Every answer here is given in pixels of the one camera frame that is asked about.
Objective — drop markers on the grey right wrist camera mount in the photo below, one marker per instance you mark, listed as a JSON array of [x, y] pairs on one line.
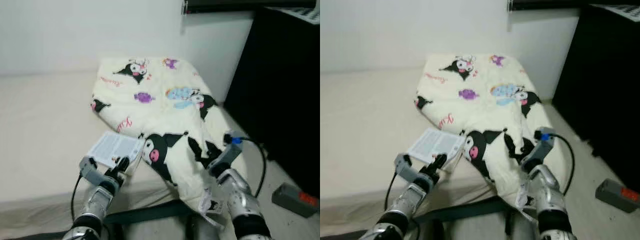
[[540, 150], [231, 155]]

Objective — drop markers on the dark teal bed frame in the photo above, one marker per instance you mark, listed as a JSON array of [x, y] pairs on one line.
[[465, 210], [150, 212]]

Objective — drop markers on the cream cartoon print blanket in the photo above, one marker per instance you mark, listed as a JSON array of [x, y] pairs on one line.
[[150, 120], [475, 115]]

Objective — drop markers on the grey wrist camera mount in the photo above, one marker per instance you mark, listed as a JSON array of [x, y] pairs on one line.
[[90, 170], [540, 150], [405, 165], [231, 155]]

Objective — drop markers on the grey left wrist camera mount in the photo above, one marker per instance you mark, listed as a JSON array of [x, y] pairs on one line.
[[405, 165], [90, 170]]

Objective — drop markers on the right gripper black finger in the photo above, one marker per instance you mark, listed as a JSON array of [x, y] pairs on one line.
[[517, 156], [524, 143], [203, 161], [210, 146]]

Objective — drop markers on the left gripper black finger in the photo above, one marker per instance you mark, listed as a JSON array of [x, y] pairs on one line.
[[442, 163], [435, 164], [126, 166], [119, 166]]

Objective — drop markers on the white printed booklet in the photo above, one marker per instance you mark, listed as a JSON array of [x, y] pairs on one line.
[[435, 142], [115, 147]]

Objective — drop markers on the grey box with red label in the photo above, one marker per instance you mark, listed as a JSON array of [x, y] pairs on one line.
[[612, 190], [290, 195]]

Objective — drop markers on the white checkered board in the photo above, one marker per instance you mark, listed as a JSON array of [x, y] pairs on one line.
[[300, 14], [620, 12]]

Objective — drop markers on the tall black cabinet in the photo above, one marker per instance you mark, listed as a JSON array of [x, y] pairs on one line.
[[600, 90], [280, 100]]

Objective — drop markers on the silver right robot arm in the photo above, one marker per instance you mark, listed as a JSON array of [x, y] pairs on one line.
[[240, 195], [550, 195]]

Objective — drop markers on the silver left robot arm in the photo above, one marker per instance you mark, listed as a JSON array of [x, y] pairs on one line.
[[410, 205], [97, 205]]

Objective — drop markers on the cream mattress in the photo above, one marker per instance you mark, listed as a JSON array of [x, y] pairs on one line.
[[365, 130], [45, 130]]

